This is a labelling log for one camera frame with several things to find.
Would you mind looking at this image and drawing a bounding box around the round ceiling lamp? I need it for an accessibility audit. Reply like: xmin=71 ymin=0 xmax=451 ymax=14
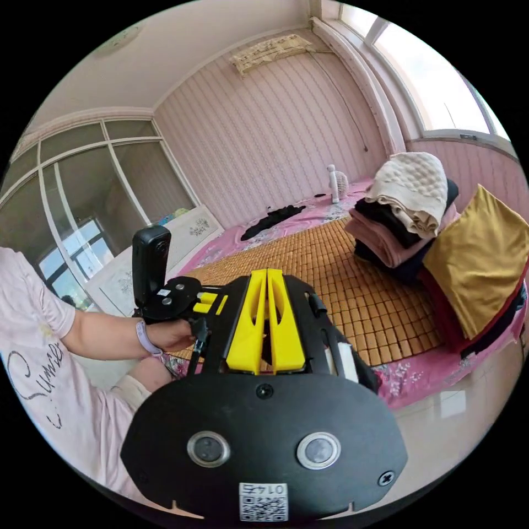
xmin=94 ymin=23 xmax=146 ymax=57

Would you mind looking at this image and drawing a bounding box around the glazed partition with white frame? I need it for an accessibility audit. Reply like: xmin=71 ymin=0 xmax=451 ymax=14
xmin=0 ymin=117 xmax=198 ymax=311

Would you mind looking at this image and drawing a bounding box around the small white fan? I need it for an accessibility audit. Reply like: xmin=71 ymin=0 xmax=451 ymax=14
xmin=326 ymin=164 xmax=350 ymax=204

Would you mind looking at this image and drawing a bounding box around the bright window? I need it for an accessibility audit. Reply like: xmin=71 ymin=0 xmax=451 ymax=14
xmin=337 ymin=3 xmax=518 ymax=160

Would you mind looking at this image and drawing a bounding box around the person's left hand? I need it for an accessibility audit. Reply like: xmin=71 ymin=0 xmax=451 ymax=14
xmin=153 ymin=319 xmax=198 ymax=353

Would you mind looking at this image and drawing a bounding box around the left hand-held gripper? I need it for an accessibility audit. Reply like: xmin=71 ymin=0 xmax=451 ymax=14
xmin=133 ymin=277 xmax=230 ymax=376

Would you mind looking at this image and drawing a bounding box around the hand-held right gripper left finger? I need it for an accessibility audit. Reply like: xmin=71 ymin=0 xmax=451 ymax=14
xmin=225 ymin=268 xmax=270 ymax=374

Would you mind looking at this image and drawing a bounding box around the person's body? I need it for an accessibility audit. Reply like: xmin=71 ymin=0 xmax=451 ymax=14
xmin=0 ymin=246 xmax=175 ymax=499

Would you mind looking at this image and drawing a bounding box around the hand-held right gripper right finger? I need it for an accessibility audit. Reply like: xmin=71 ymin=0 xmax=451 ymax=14
xmin=267 ymin=267 xmax=308 ymax=373

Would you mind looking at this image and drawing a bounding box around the person's left forearm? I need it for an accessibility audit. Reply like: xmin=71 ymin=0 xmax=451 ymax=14
xmin=61 ymin=310 xmax=163 ymax=361

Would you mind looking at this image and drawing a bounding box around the bed with woven mat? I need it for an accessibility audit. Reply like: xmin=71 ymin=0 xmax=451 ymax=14
xmin=159 ymin=175 xmax=529 ymax=411

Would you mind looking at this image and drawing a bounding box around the covered wall air conditioner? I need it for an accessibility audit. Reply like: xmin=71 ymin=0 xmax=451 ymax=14
xmin=228 ymin=34 xmax=317 ymax=78

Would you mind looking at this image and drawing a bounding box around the pile of clothes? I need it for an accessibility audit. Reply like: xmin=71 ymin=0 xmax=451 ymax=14
xmin=344 ymin=152 xmax=529 ymax=361

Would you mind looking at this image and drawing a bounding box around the black short sleeve shirt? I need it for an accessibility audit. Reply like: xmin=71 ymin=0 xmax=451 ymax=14
xmin=239 ymin=203 xmax=307 ymax=242

